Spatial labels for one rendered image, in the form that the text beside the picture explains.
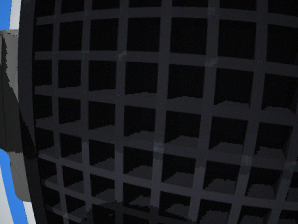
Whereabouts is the blue rectangular tape outline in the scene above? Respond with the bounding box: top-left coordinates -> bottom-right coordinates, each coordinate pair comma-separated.
0,0 -> 28,224

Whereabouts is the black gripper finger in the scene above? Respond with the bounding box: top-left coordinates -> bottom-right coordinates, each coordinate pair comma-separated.
0,29 -> 31,202

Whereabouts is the black well plate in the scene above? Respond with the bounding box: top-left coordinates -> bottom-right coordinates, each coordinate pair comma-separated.
18,0 -> 298,224

